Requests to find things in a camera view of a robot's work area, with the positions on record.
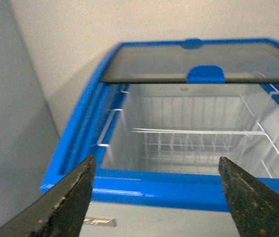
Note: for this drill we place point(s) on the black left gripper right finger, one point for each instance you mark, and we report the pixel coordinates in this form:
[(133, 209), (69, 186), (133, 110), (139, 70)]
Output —
[(254, 207)]

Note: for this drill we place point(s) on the grey upright cabinet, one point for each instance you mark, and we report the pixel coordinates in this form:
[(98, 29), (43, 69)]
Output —
[(27, 131)]

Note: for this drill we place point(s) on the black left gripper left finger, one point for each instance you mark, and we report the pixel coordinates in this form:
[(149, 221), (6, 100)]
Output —
[(61, 210)]

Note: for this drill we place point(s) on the sliding glass freezer lid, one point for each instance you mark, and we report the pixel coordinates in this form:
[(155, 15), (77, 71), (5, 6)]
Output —
[(195, 61)]

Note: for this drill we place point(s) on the white wire freezer basket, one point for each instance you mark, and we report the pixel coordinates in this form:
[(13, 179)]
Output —
[(174, 128)]

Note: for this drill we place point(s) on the white chest freezer blue rim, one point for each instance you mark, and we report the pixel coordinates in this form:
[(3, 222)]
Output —
[(136, 203)]

